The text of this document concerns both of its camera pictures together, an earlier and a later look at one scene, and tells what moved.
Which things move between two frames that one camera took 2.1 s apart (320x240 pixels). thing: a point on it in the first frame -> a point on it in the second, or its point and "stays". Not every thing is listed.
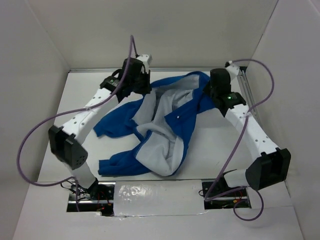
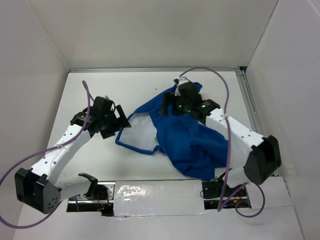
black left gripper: [146, 89] -> [108, 133]
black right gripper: [207, 91] -> [167, 98]
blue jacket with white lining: [158, 120] -> [200, 149]
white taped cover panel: [158, 197] stays
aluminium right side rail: [249, 94] stays
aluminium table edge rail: [93, 70] stays
